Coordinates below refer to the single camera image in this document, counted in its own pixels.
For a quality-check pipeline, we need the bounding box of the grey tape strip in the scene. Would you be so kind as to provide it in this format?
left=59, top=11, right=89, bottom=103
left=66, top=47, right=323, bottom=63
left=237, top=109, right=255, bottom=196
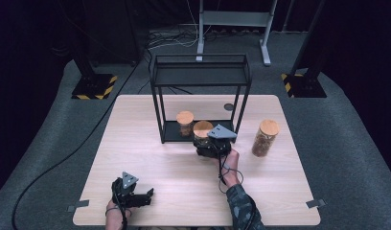
left=66, top=199, right=90, bottom=213
left=305, top=198, right=327, bottom=209

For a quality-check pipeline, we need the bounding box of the person's right hand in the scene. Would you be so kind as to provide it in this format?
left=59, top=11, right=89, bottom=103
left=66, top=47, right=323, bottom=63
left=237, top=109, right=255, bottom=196
left=219, top=149, right=242, bottom=187

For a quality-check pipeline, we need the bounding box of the black stand with striped base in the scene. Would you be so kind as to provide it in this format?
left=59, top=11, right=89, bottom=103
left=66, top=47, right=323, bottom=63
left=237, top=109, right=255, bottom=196
left=281, top=0, right=329, bottom=99
left=65, top=32, right=119, bottom=101

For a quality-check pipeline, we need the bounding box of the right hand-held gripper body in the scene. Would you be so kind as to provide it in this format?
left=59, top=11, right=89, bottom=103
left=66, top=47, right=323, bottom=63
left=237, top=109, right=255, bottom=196
left=202, top=124, right=239, bottom=159

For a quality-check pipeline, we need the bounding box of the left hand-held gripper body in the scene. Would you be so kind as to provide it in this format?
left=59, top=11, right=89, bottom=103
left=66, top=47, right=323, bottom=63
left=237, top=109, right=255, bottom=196
left=111, top=172, right=153, bottom=209

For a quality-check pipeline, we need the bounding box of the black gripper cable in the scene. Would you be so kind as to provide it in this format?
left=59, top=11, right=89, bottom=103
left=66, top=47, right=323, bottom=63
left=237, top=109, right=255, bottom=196
left=113, top=188, right=127, bottom=230
left=217, top=151, right=260, bottom=230

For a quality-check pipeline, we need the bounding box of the person's left hand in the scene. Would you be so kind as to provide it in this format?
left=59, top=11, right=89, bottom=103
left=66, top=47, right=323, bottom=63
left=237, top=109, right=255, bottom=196
left=105, top=200, right=133, bottom=220

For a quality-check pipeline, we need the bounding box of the short glass jar wooden lid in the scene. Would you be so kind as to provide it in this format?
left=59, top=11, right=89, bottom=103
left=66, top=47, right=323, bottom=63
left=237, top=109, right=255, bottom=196
left=175, top=110, right=196, bottom=138

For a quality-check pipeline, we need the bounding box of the black metal rack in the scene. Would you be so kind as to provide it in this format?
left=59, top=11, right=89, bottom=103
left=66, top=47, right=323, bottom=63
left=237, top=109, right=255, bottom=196
left=149, top=53, right=253, bottom=145

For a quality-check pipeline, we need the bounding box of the long black cable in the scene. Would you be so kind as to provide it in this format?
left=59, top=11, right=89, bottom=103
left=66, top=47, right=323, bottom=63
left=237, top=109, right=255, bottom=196
left=11, top=61, right=142, bottom=230

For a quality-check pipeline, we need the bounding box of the medium glass jar wooden lid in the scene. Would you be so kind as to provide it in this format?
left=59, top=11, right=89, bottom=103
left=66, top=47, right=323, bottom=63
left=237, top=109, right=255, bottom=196
left=192, top=120, right=215, bottom=146

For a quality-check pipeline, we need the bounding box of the grey metal stand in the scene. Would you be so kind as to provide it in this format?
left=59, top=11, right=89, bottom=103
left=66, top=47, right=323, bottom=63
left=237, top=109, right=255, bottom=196
left=195, top=0, right=279, bottom=67

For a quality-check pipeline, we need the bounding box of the bundle of cables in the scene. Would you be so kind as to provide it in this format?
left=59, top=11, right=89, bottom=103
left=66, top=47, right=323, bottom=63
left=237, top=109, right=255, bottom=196
left=147, top=28, right=217, bottom=51

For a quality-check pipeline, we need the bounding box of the tall glass jar wooden lid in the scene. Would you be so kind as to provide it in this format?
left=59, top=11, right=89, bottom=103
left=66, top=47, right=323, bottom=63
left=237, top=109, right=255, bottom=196
left=251, top=119, right=281, bottom=158

